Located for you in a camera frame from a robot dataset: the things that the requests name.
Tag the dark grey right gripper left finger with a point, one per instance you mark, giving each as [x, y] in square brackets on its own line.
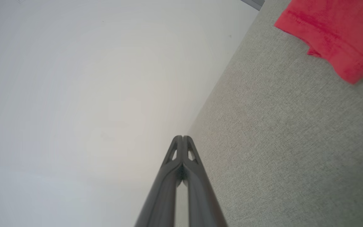
[161, 201]

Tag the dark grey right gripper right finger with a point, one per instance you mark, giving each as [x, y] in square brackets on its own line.
[202, 201]

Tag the red and white garment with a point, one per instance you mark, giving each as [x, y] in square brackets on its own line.
[342, 28]

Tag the grey fabric sofa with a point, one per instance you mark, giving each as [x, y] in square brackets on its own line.
[279, 142]

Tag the grey metal post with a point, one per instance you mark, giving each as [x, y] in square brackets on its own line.
[254, 3]

